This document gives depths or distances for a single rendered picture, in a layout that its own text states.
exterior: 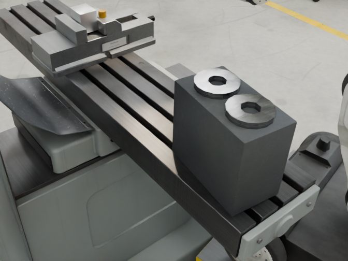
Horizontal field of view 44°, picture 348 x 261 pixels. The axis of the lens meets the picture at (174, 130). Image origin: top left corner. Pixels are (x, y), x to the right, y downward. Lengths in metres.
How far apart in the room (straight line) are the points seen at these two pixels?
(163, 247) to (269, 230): 0.88
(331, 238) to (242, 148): 0.70
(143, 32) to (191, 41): 2.12
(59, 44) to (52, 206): 0.45
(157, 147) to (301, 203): 0.33
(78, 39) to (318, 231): 0.88
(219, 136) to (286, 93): 2.20
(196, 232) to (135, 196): 0.39
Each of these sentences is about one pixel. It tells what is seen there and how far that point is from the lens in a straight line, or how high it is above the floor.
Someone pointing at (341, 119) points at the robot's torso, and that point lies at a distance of 1.18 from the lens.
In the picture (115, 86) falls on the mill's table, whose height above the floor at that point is 0.94.
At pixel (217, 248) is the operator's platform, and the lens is 1.47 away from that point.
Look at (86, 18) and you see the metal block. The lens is 1.26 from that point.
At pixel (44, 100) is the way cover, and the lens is 1.26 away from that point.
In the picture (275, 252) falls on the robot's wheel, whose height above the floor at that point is 0.56.
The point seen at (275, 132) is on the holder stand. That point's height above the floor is 1.13.
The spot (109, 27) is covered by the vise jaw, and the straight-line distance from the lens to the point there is 1.27.
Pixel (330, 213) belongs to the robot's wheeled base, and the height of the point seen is 0.57.
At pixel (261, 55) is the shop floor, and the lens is 3.35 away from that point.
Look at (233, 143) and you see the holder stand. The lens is 0.74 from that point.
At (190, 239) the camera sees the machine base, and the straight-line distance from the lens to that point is 1.74.
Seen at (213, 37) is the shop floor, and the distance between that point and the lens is 3.53.
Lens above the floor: 1.59
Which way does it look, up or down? 39 degrees down
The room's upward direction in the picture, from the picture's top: 2 degrees clockwise
